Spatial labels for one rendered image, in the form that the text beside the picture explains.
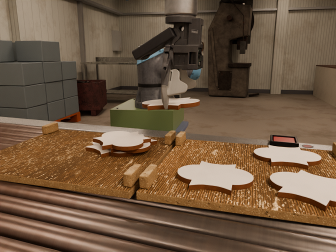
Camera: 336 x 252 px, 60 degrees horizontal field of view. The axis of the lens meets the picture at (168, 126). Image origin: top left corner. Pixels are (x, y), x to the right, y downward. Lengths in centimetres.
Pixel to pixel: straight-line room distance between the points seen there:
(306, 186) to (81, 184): 41
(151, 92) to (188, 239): 81
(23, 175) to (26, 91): 371
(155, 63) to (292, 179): 74
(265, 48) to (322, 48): 159
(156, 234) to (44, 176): 28
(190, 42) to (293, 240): 45
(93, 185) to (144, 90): 68
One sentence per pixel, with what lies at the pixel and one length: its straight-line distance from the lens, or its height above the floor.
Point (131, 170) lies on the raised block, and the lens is 55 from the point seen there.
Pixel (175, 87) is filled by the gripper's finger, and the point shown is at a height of 110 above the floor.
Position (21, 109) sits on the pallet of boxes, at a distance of 441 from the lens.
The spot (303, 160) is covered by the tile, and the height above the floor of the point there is 95.
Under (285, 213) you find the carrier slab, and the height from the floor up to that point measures 93.
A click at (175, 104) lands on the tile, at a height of 106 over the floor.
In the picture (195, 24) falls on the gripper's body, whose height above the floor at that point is 124.
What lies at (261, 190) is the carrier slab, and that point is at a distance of 56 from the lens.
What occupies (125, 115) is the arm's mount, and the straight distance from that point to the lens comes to 119.
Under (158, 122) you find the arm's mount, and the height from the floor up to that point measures 91.
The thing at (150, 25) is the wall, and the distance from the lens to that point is 994.
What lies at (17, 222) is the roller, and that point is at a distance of 53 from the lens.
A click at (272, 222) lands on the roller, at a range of 52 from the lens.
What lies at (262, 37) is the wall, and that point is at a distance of 957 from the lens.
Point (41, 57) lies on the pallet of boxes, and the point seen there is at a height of 113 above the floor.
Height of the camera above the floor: 117
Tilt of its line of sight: 14 degrees down
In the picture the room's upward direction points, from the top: straight up
